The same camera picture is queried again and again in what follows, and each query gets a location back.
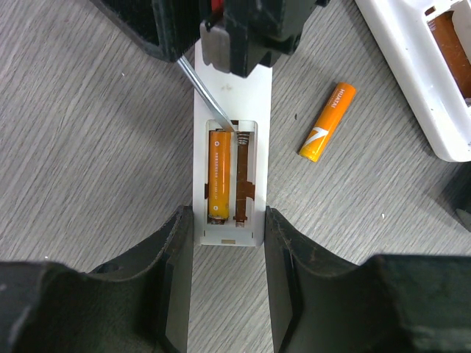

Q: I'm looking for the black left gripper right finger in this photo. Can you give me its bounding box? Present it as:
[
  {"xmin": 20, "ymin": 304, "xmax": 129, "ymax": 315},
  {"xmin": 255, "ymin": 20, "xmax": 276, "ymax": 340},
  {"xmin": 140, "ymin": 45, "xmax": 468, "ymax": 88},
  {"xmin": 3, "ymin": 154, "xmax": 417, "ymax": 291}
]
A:
[{"xmin": 264, "ymin": 208, "xmax": 470, "ymax": 352}]

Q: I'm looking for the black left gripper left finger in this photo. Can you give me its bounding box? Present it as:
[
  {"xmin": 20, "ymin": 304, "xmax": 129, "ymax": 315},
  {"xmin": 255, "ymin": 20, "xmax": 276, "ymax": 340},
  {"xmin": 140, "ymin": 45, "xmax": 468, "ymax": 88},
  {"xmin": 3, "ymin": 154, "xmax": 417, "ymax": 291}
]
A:
[{"xmin": 1, "ymin": 207, "xmax": 194, "ymax": 352}]

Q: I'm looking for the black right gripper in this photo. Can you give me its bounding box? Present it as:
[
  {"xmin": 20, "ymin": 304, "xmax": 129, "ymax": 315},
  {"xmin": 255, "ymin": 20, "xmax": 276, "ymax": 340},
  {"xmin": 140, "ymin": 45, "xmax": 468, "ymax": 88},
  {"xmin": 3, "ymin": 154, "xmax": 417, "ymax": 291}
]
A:
[{"xmin": 94, "ymin": 0, "xmax": 328, "ymax": 78}]

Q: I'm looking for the long white remote control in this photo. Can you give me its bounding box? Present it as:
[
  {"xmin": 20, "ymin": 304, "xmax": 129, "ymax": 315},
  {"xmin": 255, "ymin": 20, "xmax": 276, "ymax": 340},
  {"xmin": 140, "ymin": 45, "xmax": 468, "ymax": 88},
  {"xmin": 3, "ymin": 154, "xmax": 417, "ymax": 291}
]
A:
[{"xmin": 192, "ymin": 43, "xmax": 272, "ymax": 246}]

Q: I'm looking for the orange handle screwdriver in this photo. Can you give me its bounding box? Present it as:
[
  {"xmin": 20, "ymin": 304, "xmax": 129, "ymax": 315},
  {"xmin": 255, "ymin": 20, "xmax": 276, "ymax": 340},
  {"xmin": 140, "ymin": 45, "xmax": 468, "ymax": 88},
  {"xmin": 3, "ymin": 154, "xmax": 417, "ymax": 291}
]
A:
[{"xmin": 177, "ymin": 56, "xmax": 237, "ymax": 133}]

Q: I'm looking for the orange AAA battery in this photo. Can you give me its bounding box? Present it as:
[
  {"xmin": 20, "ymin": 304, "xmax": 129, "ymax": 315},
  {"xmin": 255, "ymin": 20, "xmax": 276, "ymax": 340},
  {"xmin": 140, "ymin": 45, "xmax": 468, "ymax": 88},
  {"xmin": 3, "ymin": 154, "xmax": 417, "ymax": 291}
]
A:
[{"xmin": 299, "ymin": 82, "xmax": 356, "ymax": 162}]

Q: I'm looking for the white remote with black batteries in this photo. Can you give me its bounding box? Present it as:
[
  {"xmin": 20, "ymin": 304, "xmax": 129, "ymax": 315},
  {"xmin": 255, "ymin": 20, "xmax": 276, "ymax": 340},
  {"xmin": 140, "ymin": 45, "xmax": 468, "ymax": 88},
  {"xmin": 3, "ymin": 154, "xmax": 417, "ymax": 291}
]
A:
[{"xmin": 356, "ymin": 1, "xmax": 470, "ymax": 163}]

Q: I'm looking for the left orange battery in remote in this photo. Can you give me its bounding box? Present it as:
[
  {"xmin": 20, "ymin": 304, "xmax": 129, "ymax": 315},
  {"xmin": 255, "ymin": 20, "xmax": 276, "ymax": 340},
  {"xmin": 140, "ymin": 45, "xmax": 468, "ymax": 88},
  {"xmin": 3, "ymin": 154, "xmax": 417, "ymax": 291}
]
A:
[{"xmin": 208, "ymin": 130, "xmax": 231, "ymax": 224}]

